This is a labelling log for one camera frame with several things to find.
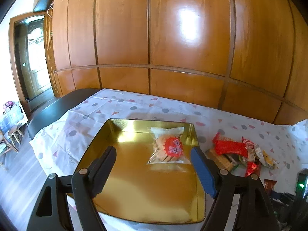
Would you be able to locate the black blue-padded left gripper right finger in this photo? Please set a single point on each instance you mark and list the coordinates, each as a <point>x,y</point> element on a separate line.
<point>255,211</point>

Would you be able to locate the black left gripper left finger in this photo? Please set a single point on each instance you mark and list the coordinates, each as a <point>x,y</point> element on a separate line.
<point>51,210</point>

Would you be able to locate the red white cake packet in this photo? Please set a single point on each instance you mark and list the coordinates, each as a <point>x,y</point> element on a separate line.
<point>167,146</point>

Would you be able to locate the shiny red snack packet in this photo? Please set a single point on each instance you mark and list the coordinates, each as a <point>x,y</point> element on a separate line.
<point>226,146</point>

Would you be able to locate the dark brown snack packet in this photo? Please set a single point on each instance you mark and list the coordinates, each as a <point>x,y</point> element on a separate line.
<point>269,185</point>

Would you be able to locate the small red foil packet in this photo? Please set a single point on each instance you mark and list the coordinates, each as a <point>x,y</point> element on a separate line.
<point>253,168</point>

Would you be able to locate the green-edged biscuit packet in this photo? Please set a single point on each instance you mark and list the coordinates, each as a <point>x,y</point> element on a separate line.
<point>224,161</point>

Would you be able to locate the yellow white snack packet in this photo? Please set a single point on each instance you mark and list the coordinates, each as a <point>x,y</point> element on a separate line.
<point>265,159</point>

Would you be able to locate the red white candy packet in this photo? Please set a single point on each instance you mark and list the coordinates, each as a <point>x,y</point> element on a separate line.
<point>250,146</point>

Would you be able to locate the white patterned tablecloth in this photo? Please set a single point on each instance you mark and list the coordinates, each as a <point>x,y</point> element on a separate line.
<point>62,132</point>

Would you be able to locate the small wooden stool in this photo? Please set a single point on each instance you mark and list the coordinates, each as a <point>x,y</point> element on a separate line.
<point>14,132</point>

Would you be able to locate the gold metal tin tray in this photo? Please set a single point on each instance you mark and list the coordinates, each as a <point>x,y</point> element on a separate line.
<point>163,193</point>

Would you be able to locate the plaid fabric chair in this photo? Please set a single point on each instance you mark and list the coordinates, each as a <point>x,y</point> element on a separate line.
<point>12,113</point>

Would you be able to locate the wooden door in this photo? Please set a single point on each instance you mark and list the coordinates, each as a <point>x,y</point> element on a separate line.
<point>29,63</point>

